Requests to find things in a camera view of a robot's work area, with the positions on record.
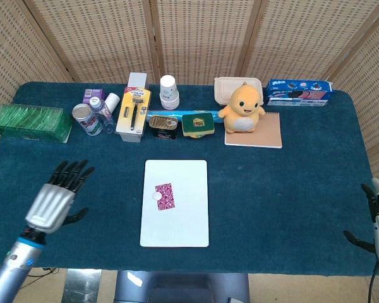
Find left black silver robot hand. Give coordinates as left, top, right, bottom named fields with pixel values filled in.
left=24, top=160, right=95, bottom=234

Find pink patterned card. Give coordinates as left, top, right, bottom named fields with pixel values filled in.
left=154, top=182, right=177, bottom=211

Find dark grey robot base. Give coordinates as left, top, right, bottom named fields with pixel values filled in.
left=114, top=270, right=250, bottom=303

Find white rectangular board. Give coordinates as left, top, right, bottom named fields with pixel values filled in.
left=140, top=159, right=210, bottom=248

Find shiny metal table leg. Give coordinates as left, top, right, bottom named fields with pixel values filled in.
left=64, top=268, right=102, bottom=303

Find green tissue box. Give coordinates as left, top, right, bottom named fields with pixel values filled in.
left=0, top=103, right=73, bottom=144

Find silver-top drink can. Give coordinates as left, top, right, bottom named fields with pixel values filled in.
left=71, top=103, right=102, bottom=136

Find clear bottle purple label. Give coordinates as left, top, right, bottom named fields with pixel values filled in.
left=88, top=96, right=117, bottom=134

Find dark blue table mat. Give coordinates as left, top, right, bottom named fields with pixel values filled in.
left=0, top=81, right=379, bottom=277

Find small purple box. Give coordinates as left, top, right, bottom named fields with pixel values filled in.
left=83, top=88, right=106, bottom=105

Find white cylinder roll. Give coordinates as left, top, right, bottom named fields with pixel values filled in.
left=104, top=92, right=121, bottom=114

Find yellow razor blister pack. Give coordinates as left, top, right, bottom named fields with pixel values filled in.
left=115, top=86, right=152, bottom=136

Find gold pull-tab food tin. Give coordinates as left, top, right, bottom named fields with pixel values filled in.
left=148, top=114, right=179, bottom=140

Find kraft spiral notebook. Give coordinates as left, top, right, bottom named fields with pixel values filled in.
left=224, top=110, right=283, bottom=149

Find long blue foil roll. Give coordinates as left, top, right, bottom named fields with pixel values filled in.
left=147, top=109, right=222, bottom=123

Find stacked white paper cups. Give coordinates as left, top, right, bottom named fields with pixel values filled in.
left=159, top=74, right=180, bottom=110

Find blue cookie box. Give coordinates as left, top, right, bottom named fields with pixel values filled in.
left=265, top=78, right=337, bottom=107

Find green square tin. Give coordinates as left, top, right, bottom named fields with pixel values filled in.
left=181, top=112, right=215, bottom=139

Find yellow plush dinosaur toy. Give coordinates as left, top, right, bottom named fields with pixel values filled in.
left=218, top=81, right=266, bottom=133

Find beige lidded food container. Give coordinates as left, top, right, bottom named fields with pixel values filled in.
left=214, top=76, right=264, bottom=106

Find woven bamboo folding screen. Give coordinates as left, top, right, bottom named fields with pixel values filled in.
left=0, top=0, right=379, bottom=190

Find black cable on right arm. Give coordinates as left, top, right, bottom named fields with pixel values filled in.
left=367, top=264, right=379, bottom=303

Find black floor cable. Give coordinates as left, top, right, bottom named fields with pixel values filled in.
left=31, top=266, right=63, bottom=279

